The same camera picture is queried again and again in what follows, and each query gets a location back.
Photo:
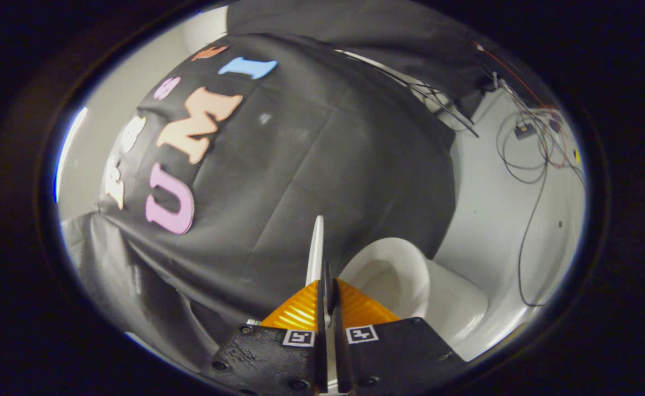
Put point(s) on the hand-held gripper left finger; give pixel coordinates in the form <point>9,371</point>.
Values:
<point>278,360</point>

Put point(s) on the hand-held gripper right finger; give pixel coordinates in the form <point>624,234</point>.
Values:
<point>394,355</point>

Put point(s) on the white toilet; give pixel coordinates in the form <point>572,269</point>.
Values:
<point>410,275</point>

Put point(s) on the small black adapter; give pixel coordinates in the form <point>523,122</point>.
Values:
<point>524,130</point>

